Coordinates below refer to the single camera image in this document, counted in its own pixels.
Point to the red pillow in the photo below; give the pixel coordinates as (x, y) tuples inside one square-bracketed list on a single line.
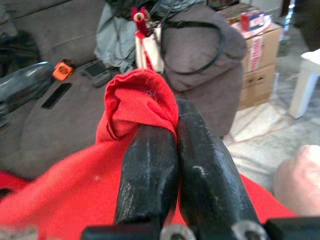
[(75, 195)]

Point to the small orange device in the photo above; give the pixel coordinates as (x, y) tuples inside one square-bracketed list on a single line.
[(63, 70)]

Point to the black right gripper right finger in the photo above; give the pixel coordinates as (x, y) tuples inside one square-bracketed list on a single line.
[(207, 175)]

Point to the white side table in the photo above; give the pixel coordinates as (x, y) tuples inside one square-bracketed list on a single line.
[(303, 82)]

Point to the white bag with red ribbon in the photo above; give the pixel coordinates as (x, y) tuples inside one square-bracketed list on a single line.
[(148, 53)]

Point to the black remote control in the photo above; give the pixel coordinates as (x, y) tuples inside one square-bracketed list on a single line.
[(57, 95)]

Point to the grey handheld device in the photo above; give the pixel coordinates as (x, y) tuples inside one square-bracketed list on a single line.
[(96, 73)]

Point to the small red blue box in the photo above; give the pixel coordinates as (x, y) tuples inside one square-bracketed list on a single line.
[(251, 20)]

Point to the blue-grey cloth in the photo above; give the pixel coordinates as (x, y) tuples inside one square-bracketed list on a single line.
[(115, 42)]

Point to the dark grey fabric sofa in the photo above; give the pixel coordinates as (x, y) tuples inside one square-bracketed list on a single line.
[(62, 32)]

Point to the pink fluffy pillow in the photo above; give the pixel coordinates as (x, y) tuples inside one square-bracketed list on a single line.
[(300, 177)]

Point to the black bag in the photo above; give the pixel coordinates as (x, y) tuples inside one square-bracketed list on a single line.
[(160, 6)]

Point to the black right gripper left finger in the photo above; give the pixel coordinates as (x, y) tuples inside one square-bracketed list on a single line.
[(147, 170)]

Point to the brown cardboard box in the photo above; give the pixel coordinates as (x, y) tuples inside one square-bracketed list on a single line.
[(262, 75)]

